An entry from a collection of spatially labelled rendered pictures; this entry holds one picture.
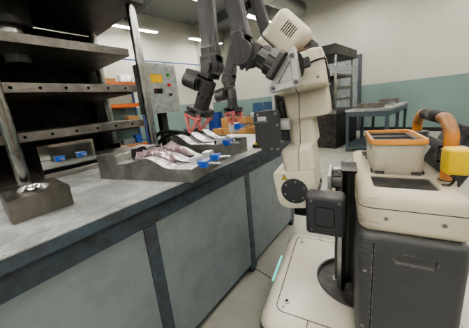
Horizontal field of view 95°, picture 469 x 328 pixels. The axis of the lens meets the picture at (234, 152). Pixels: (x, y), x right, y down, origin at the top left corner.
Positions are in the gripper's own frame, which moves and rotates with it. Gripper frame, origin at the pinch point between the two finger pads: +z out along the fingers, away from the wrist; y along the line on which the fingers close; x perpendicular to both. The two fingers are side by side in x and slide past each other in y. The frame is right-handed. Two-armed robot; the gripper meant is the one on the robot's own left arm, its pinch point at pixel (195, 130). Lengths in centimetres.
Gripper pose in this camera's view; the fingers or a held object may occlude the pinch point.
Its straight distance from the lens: 87.6
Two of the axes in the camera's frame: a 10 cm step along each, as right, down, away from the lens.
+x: 8.5, 4.4, -2.9
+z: -3.2, 8.7, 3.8
